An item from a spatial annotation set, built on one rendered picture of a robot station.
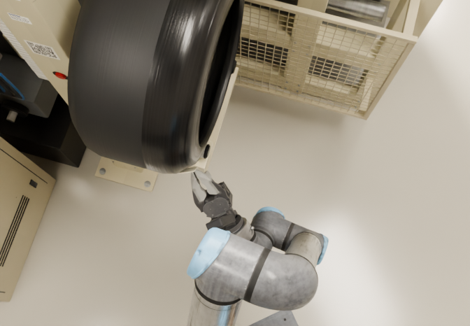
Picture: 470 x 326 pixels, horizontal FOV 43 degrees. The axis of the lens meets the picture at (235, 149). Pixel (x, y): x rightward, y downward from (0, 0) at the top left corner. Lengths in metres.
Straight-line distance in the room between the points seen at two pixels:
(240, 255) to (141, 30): 0.50
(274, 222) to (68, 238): 1.18
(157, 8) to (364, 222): 1.65
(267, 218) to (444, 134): 1.29
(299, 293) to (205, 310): 0.21
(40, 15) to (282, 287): 0.77
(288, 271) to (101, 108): 0.53
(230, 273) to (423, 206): 1.65
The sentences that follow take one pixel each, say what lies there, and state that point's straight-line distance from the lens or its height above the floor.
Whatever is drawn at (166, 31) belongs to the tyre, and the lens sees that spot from 1.25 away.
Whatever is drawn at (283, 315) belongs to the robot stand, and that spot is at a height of 0.60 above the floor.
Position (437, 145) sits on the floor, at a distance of 2.83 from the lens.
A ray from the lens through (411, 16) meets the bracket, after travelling 1.88.
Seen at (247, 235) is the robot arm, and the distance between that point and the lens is 1.66.
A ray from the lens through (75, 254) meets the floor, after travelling 2.67.
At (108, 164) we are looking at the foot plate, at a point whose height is 0.01.
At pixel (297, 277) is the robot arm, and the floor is 1.35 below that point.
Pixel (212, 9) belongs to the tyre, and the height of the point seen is 1.44.
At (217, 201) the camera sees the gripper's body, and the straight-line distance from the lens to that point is 1.60.
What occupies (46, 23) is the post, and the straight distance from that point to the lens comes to 1.41.
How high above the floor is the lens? 2.57
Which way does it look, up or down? 74 degrees down
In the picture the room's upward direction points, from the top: 1 degrees counter-clockwise
